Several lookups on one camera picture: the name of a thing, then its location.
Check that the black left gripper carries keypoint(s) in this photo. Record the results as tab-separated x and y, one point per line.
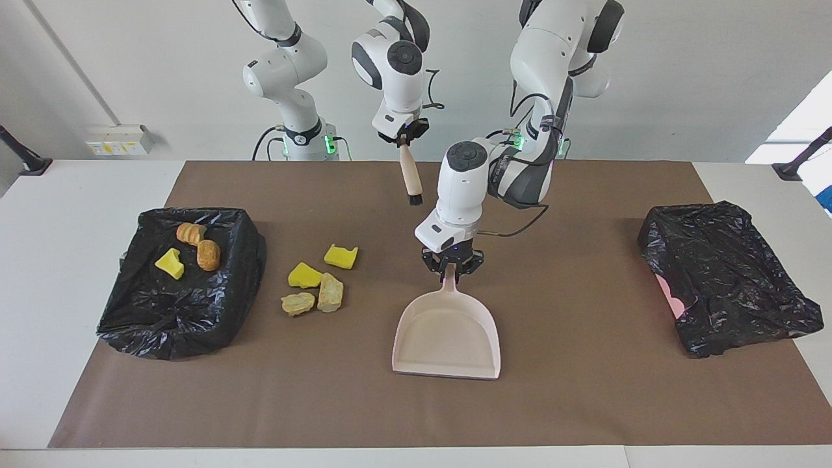
452	253

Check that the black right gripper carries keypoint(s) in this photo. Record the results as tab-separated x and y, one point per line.
403	129

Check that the beige hand brush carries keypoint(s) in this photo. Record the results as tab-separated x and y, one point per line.
411	175

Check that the beige plastic dustpan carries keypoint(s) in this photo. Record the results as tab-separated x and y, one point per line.
448	335

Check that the notched yellow sponge piece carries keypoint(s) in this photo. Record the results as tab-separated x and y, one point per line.
339	258

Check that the tall beige foam chunk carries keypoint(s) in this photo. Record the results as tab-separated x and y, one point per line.
330	294

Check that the yellow sponge wedge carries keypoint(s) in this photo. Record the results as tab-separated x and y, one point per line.
304	276

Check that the brown toy bread loaf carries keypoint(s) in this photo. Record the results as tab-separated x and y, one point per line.
208	255

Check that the orange toy croissant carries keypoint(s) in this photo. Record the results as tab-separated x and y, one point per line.
190	233

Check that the small yellow sponge piece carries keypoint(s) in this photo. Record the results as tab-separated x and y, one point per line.
169	264

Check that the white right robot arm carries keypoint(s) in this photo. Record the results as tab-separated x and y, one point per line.
396	65

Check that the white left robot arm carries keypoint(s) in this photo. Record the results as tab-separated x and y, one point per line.
461	188

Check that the pink plastic bin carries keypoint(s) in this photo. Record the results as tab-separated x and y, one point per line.
669	292

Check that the black trash bag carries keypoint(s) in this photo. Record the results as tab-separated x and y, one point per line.
728	273

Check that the black bag lined bin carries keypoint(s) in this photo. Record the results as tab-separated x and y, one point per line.
182	312

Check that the brown table mat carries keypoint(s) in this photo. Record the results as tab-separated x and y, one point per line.
416	416

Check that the blue object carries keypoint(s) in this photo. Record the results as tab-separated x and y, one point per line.
827	200

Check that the white wall socket box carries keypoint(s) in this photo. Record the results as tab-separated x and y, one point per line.
120	140

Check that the black camera stand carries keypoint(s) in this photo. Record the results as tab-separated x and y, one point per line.
29	162
790	170

